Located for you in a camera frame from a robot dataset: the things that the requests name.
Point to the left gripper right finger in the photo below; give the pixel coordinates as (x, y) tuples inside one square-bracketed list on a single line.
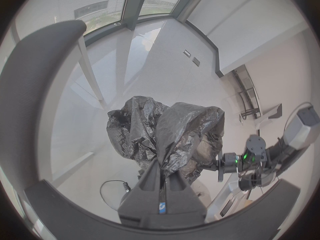
[(186, 201)]

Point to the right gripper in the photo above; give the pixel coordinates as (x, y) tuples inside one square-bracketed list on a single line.
[(231, 162)]

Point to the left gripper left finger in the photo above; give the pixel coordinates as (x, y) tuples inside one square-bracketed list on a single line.
[(142, 199)]

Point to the black plastic bag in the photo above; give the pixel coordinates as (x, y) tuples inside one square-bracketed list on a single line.
[(175, 129)]

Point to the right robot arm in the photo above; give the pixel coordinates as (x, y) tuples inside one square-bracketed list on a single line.
[(255, 146)]

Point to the grey chair with white legs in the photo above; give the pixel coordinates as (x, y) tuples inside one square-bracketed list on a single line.
[(27, 89)]

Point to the window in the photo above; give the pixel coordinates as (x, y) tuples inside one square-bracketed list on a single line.
[(131, 6)]

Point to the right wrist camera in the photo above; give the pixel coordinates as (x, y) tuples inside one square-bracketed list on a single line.
[(248, 182)]

